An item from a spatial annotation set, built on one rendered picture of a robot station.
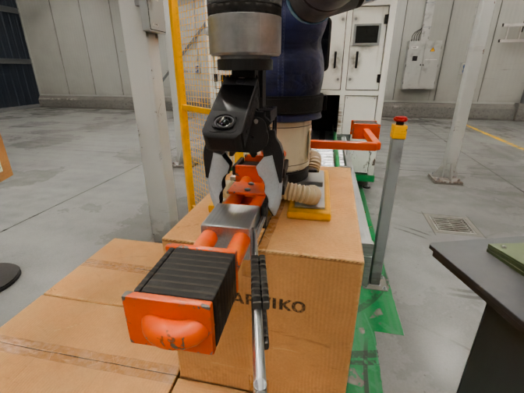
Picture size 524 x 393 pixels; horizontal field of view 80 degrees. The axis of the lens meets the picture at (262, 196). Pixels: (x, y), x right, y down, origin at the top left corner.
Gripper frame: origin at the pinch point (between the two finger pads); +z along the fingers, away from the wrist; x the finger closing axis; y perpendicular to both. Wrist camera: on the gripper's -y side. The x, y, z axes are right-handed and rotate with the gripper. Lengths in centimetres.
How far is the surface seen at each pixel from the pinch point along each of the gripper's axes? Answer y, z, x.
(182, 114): 199, 14, 101
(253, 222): -6.6, -1.3, -2.8
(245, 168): 12.1, -2.3, 2.8
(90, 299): 32, 53, 63
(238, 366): 10.2, 45.1, 5.0
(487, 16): 357, -69, -166
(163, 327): -23.9, -0.8, 0.3
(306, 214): 24.5, 11.7, -8.2
